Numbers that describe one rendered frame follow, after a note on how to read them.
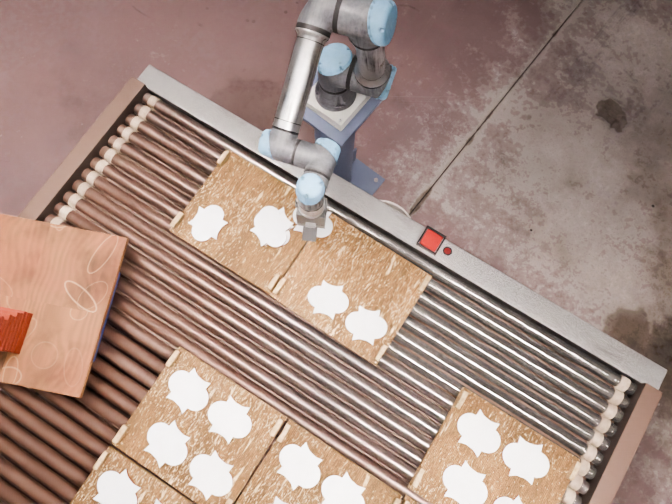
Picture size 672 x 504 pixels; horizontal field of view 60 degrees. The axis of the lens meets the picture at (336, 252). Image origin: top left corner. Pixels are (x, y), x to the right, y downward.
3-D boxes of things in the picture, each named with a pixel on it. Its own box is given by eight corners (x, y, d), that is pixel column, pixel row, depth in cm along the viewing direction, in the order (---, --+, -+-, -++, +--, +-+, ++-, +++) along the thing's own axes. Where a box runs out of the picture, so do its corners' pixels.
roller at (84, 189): (83, 181, 207) (77, 176, 203) (578, 494, 183) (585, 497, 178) (74, 192, 206) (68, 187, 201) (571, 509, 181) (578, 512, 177)
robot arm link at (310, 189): (329, 174, 155) (318, 203, 153) (329, 189, 166) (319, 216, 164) (302, 165, 156) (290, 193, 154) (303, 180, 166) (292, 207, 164)
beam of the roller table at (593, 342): (153, 72, 221) (149, 63, 215) (658, 371, 195) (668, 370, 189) (140, 89, 219) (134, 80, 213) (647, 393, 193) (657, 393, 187)
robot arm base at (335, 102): (328, 69, 217) (327, 52, 207) (364, 86, 214) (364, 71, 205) (307, 100, 213) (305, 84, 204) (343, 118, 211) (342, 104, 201)
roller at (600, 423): (126, 127, 213) (122, 120, 208) (612, 424, 188) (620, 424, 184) (118, 137, 212) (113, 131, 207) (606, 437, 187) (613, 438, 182)
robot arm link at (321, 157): (304, 129, 161) (289, 164, 158) (342, 141, 159) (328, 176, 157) (306, 142, 168) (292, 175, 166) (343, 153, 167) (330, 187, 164)
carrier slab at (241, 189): (229, 151, 206) (228, 149, 205) (327, 210, 201) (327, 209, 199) (169, 231, 198) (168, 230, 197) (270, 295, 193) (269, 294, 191)
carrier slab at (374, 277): (329, 212, 201) (329, 211, 199) (431, 277, 195) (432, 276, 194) (270, 296, 193) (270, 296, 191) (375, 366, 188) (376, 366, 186)
